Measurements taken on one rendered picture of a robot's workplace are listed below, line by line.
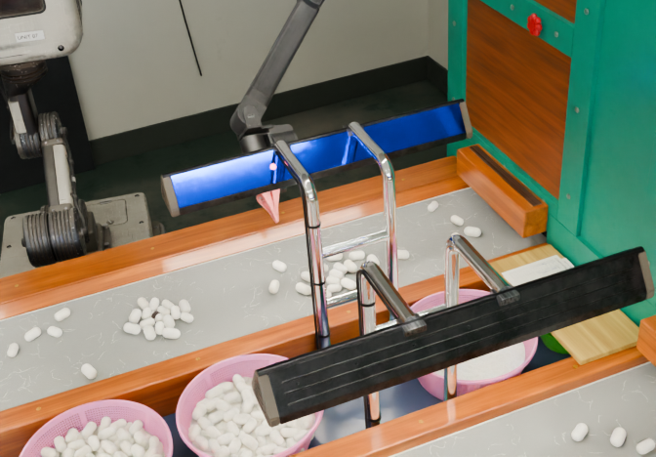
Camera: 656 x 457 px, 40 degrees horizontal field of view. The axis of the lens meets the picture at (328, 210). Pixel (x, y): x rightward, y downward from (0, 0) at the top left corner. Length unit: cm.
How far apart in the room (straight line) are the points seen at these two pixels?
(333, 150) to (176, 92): 231
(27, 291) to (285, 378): 95
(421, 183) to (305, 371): 106
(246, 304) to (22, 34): 79
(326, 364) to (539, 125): 90
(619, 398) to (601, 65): 60
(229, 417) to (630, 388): 73
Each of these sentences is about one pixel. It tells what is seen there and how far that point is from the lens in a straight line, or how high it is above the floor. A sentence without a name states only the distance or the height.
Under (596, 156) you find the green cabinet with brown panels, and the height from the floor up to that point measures 104.
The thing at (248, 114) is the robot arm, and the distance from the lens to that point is 205.
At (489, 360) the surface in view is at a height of 73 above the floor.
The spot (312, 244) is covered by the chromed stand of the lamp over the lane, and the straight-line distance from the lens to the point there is 165.
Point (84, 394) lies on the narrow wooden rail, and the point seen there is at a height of 77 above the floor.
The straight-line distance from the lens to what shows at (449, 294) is 151.
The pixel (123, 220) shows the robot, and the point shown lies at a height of 47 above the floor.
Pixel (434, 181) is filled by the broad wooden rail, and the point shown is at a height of 76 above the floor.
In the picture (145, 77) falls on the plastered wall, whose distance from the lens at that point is 394.
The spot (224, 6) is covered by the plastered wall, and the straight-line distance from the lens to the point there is 393.
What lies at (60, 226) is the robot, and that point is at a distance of 222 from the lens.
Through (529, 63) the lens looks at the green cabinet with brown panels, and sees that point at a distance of 195.
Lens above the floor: 196
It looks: 34 degrees down
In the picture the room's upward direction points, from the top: 5 degrees counter-clockwise
